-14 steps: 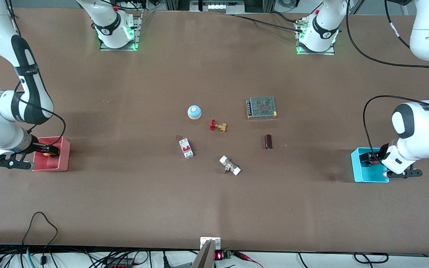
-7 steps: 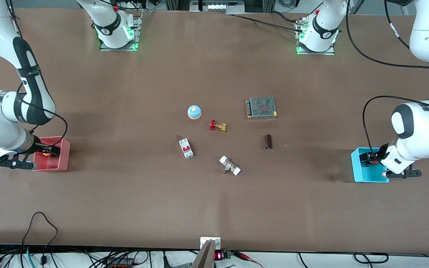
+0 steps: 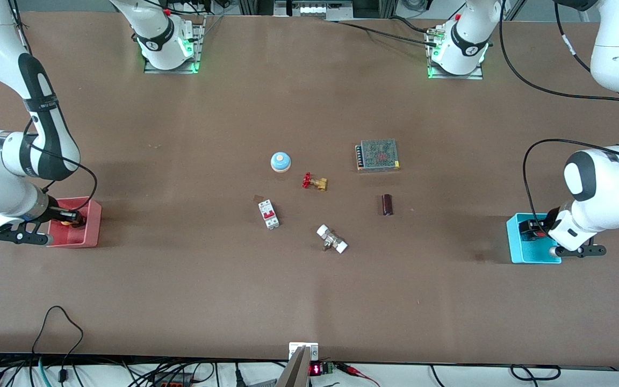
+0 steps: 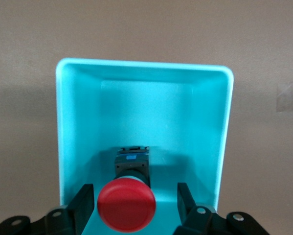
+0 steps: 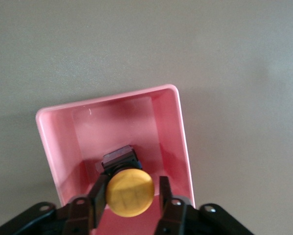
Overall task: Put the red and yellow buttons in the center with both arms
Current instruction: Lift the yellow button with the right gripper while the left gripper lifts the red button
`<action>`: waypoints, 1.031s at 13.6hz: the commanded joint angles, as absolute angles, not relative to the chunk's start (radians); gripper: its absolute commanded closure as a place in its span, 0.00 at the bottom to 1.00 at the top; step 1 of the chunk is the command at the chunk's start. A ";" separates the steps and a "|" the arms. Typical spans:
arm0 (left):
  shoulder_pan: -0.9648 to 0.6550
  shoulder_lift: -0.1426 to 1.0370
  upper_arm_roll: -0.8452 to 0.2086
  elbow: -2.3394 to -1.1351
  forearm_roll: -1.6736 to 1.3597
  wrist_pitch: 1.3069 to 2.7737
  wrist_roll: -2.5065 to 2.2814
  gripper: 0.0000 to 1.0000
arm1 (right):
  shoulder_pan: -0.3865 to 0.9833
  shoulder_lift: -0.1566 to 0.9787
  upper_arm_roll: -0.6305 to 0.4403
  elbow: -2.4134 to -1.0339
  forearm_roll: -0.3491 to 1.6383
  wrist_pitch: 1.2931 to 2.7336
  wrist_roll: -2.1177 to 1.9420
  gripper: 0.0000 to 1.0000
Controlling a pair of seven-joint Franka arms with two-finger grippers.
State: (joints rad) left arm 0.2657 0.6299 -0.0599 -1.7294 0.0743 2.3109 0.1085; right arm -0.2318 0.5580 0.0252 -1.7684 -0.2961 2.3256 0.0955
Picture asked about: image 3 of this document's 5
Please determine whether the pink plastic bin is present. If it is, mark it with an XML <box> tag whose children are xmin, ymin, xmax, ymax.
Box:
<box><xmin>46</xmin><ymin>197</ymin><xmax>102</xmax><ymax>248</ymax></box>

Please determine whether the blue plastic bin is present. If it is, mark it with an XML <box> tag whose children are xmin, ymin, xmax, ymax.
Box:
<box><xmin>506</xmin><ymin>213</ymin><xmax>562</xmax><ymax>264</ymax></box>

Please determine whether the metal mesh power supply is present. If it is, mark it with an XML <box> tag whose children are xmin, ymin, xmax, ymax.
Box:
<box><xmin>355</xmin><ymin>139</ymin><xmax>401</xmax><ymax>173</ymax></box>

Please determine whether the silver fitting with white ends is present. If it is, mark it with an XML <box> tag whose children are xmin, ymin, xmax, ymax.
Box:
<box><xmin>316</xmin><ymin>224</ymin><xmax>349</xmax><ymax>254</ymax></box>

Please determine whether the red clip lead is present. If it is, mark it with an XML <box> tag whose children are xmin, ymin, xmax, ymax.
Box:
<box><xmin>339</xmin><ymin>363</ymin><xmax>381</xmax><ymax>387</ymax></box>

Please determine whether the grey metal bar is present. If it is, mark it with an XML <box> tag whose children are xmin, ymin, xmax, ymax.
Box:
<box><xmin>276</xmin><ymin>346</ymin><xmax>311</xmax><ymax>387</ymax></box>

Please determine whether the black left arm loop cable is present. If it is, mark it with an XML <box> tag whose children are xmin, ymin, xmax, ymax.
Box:
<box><xmin>522</xmin><ymin>139</ymin><xmax>619</xmax><ymax>224</ymax></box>

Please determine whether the black looped floor cable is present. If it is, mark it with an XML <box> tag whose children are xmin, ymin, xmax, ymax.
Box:
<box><xmin>32</xmin><ymin>305</ymin><xmax>84</xmax><ymax>387</ymax></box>

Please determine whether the black flat loop cable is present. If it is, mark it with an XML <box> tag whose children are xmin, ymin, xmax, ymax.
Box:
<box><xmin>510</xmin><ymin>364</ymin><xmax>562</xmax><ymax>381</ymax></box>

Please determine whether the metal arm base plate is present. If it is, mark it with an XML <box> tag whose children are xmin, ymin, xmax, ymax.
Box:
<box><xmin>427</xmin><ymin>27</ymin><xmax>485</xmax><ymax>80</ymax></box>
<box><xmin>144</xmin><ymin>15</ymin><xmax>205</xmax><ymax>74</ymax></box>

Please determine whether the white circuit breaker red switch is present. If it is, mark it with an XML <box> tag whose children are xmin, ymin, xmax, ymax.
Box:
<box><xmin>258</xmin><ymin>199</ymin><xmax>280</xmax><ymax>230</ymax></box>

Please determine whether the brass valve with red handle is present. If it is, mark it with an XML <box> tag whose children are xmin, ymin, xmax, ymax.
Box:
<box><xmin>302</xmin><ymin>173</ymin><xmax>328</xmax><ymax>192</ymax></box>

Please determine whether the black table cable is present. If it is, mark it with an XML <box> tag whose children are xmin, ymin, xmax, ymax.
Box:
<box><xmin>335</xmin><ymin>19</ymin><xmax>440</xmax><ymax>48</ymax></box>

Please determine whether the white mounting bracket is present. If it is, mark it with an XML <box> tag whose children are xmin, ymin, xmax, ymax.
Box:
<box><xmin>289</xmin><ymin>342</ymin><xmax>319</xmax><ymax>360</ymax></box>

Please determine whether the aluminium frame rack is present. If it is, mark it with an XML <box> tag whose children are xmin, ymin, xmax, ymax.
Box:
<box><xmin>239</xmin><ymin>0</ymin><xmax>399</xmax><ymax>21</ymax></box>

